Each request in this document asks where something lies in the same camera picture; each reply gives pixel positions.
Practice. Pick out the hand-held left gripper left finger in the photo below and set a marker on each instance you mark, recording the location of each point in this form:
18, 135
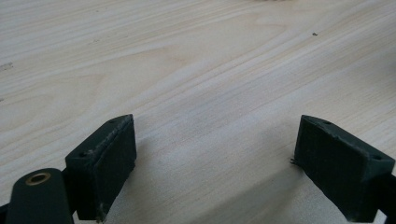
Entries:
101, 166

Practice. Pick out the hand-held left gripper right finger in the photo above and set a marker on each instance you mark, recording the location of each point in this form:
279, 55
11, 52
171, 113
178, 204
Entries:
339, 168

